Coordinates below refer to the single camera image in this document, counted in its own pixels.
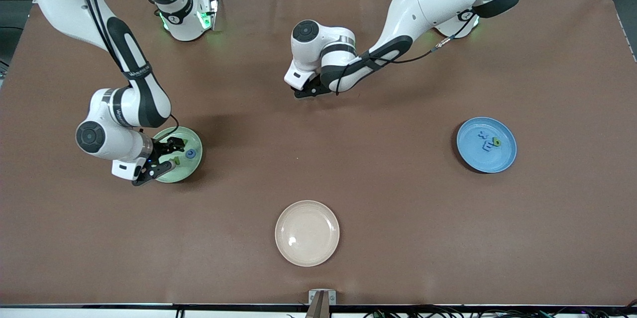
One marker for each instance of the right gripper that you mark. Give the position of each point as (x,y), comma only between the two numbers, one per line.
(162,148)

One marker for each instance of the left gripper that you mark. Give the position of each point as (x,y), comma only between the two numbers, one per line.
(315,82)

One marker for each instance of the blue wooden letter C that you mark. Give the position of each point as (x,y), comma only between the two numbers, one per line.
(188,154)

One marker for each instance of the brown table cover sheet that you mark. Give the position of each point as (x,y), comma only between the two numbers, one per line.
(398,208)

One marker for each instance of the blue wooden lowercase letter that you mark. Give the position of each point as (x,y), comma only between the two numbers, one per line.
(488,147)

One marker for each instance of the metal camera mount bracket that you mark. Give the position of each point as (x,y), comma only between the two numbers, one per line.
(321,308)

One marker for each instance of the beige round plate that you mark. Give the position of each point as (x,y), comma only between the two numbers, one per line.
(307,233)

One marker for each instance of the green round plate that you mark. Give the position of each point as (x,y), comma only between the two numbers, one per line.
(191,171)

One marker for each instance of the blue round plate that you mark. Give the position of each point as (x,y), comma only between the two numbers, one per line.
(485,161)

